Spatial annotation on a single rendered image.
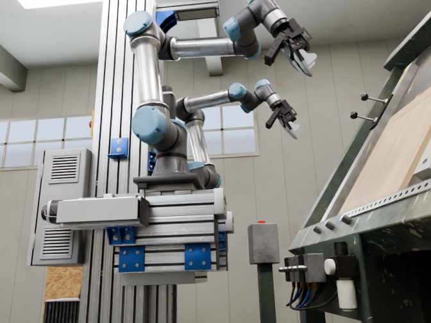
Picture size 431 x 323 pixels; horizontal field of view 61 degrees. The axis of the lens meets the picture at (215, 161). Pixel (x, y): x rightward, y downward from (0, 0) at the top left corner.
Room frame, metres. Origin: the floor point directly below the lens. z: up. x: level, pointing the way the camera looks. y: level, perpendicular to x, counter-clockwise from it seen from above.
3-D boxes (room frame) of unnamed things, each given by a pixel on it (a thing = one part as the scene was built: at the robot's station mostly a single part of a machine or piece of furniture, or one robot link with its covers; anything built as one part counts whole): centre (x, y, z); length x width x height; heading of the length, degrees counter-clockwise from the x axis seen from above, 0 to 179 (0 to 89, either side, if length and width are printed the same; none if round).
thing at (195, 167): (1.81, 0.11, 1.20); 0.13 x 0.12 x 0.14; 149
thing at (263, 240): (1.75, -0.21, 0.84); 0.12 x 0.12 x 0.18; 5
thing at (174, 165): (1.31, 0.17, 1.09); 0.15 x 0.15 x 0.10
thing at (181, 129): (1.30, 0.17, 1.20); 0.13 x 0.12 x 0.14; 161
